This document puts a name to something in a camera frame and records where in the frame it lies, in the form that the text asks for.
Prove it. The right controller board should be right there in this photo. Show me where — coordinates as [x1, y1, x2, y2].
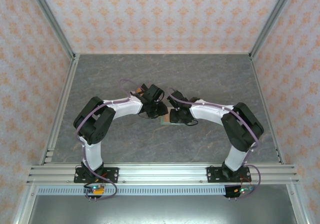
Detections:
[234, 185, 255, 195]

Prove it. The aluminium mounting rail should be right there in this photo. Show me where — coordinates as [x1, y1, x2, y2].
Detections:
[26, 163, 300, 185]

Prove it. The aluminium frame leg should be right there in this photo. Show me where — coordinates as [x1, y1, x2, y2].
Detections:
[286, 184, 308, 224]
[13, 184, 38, 224]

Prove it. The slotted grey cable duct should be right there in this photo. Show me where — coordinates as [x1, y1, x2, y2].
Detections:
[36, 186, 227, 196]

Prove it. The controller board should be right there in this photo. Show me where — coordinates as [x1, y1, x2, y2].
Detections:
[83, 184, 106, 197]
[234, 185, 255, 195]

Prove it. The grey metal panel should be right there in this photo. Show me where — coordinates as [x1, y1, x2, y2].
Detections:
[27, 195, 301, 224]

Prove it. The right aluminium corner post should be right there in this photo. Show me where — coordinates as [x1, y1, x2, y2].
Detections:
[248, 0, 298, 60]

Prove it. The right aluminium side rail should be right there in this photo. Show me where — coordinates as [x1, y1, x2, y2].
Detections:
[249, 54, 286, 165]

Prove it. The aluminium side rail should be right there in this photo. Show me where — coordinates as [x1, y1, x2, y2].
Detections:
[249, 54, 286, 165]
[39, 54, 81, 165]

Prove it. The left controller board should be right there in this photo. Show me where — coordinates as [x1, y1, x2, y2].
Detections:
[83, 184, 106, 197]

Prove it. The left aluminium corner post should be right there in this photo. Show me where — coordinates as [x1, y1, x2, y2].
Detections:
[26, 0, 77, 60]

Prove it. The right aluminium frame leg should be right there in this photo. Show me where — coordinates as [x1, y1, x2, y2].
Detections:
[286, 184, 308, 224]

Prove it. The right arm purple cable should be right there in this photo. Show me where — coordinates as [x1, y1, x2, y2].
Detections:
[166, 88, 263, 200]

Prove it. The left aluminium frame leg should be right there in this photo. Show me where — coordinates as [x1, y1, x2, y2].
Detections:
[13, 184, 38, 224]

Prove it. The green card holder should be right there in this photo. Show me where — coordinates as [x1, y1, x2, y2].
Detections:
[159, 106, 194, 127]

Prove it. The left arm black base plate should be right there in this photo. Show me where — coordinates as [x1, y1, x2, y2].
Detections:
[73, 167, 120, 184]

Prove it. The left aluminium side rail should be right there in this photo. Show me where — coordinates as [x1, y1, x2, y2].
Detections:
[39, 54, 81, 165]

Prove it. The aluminium corner post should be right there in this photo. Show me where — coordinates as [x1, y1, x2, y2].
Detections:
[248, 0, 298, 60]
[26, 0, 77, 60]

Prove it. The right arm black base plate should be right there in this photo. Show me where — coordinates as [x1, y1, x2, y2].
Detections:
[206, 166, 251, 184]

